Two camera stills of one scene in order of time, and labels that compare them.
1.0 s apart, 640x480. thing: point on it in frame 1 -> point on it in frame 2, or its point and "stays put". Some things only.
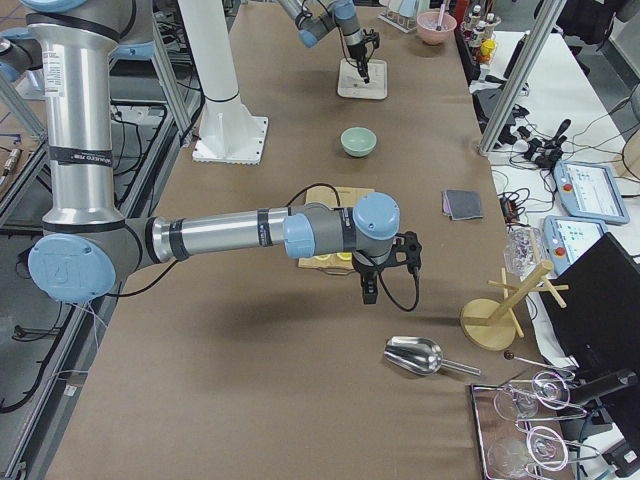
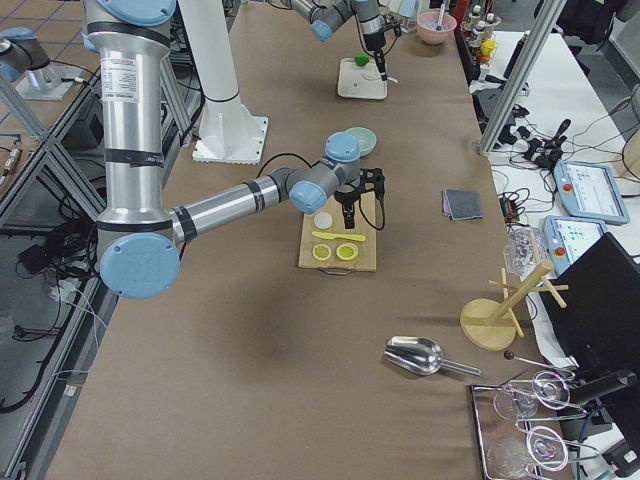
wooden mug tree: [490, 325] stays put
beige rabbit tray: [351, 83] stays put
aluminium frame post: [521, 76] stays put
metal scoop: [421, 356] stays put
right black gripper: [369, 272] -> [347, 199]
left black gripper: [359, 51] -> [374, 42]
